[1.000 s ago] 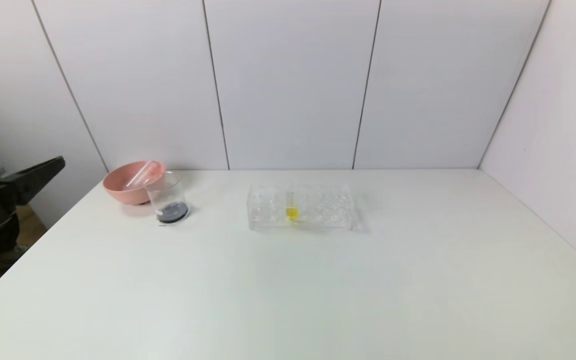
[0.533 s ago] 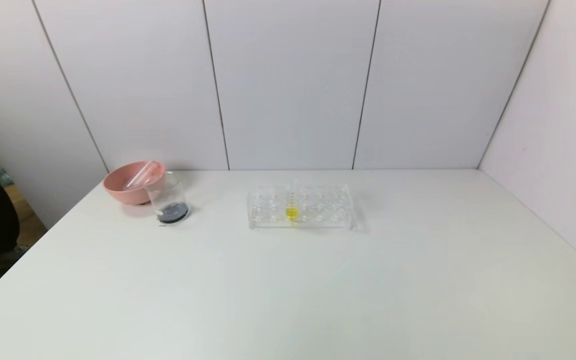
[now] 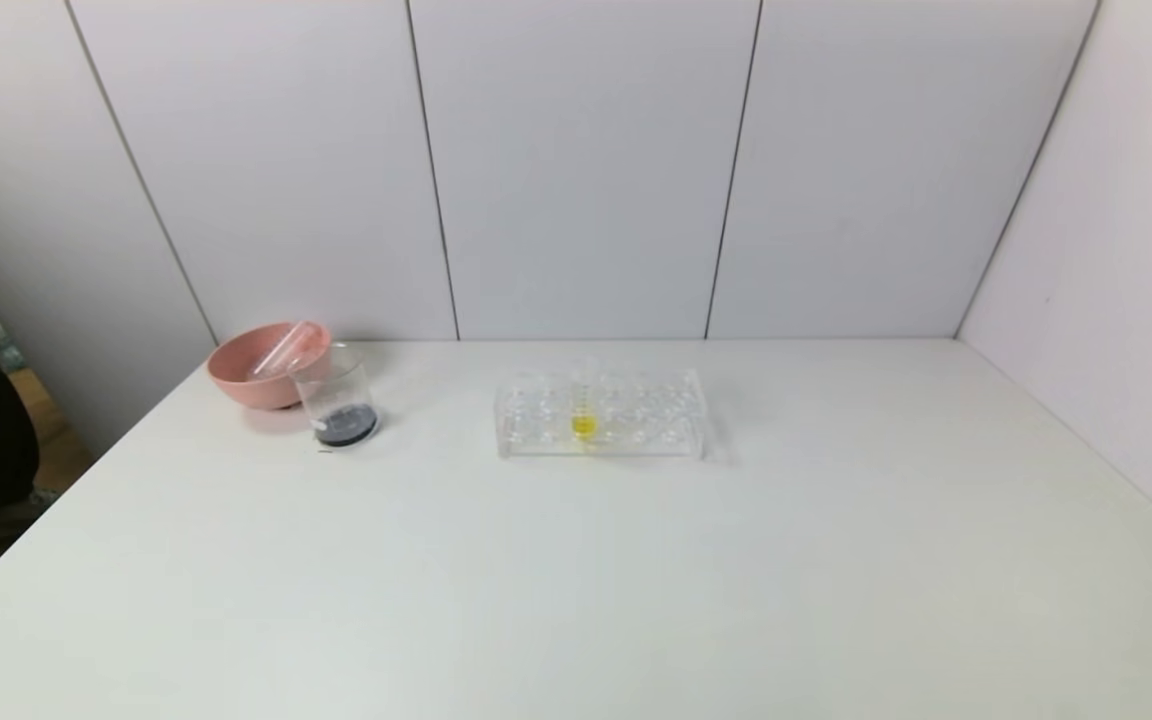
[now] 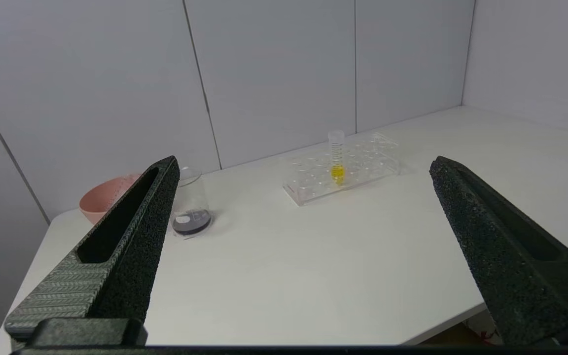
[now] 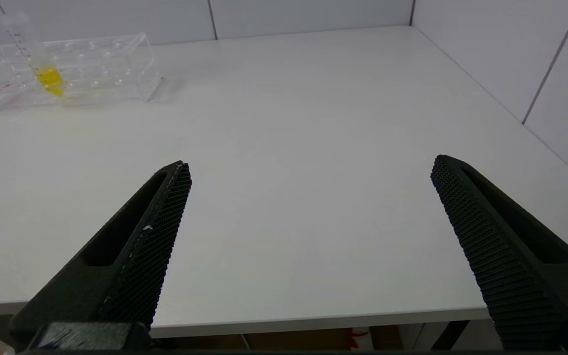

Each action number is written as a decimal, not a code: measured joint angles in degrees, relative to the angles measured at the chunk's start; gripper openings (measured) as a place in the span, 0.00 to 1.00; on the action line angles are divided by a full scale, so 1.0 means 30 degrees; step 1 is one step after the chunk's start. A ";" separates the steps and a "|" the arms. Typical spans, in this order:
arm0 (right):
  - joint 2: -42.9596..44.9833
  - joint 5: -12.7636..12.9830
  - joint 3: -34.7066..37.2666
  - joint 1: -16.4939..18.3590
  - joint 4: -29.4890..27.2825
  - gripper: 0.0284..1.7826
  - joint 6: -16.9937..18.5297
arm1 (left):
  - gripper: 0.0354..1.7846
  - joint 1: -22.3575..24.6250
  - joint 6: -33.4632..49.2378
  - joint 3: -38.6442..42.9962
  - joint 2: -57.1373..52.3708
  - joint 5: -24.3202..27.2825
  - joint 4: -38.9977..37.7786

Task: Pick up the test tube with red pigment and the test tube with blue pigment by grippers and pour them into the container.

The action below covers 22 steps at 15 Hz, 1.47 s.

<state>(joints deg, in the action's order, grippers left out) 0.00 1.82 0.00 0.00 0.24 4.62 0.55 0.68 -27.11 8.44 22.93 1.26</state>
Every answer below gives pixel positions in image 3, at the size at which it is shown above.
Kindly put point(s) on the test tube with blue pigment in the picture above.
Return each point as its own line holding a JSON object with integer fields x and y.
{"x": 288, "y": 348}

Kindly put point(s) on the test tube with yellow pigment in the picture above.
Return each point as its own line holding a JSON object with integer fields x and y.
{"x": 583, "y": 425}

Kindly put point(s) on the clear acrylic tube rack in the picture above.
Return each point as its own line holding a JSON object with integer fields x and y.
{"x": 646, "y": 420}

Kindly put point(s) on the clear glass beaker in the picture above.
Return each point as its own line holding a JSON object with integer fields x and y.
{"x": 344, "y": 425}

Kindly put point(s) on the pink plastic bowl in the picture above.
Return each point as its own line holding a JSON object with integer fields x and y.
{"x": 241, "y": 380}

